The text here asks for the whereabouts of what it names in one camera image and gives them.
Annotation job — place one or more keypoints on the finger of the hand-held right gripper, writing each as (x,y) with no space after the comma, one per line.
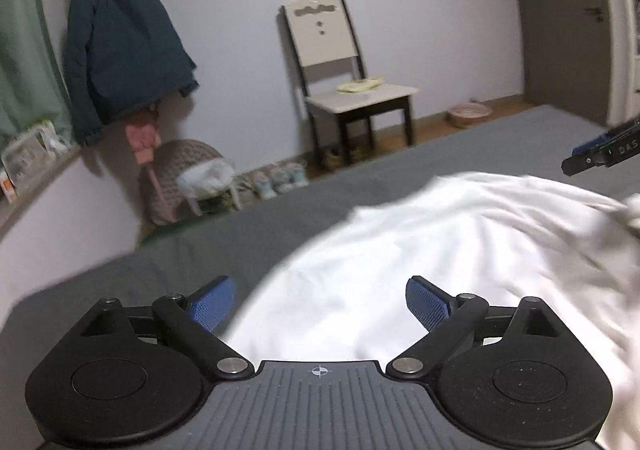
(600,155)

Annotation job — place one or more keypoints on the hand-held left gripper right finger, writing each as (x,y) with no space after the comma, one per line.
(425,304)

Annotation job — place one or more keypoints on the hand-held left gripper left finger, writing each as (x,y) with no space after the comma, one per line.
(212,304)

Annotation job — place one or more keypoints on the white garment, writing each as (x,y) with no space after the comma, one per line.
(400,240)

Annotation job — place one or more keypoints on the white fluffy stool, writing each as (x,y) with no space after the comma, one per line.
(205,177)

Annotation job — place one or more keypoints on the grey bed sheet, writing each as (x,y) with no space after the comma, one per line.
(300,200)

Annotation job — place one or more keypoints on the pink round bowl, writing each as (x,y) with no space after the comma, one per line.
(469,112)

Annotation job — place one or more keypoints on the dark grey door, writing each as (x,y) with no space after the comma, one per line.
(560,20)

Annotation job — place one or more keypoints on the pink hanging garment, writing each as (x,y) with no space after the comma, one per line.
(142,137)

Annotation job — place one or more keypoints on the yellow cloth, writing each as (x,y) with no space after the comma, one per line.
(359,85)

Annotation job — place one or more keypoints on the white boxes on ledge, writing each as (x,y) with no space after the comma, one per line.
(30,150)

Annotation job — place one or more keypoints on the dark blue hooded jacket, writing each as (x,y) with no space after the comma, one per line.
(120,40)

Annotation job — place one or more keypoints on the white and dark wooden chair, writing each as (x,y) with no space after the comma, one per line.
(325,40)

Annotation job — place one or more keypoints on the green curtain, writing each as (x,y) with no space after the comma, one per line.
(25,55)

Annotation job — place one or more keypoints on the white door frame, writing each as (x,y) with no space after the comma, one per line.
(620,30)

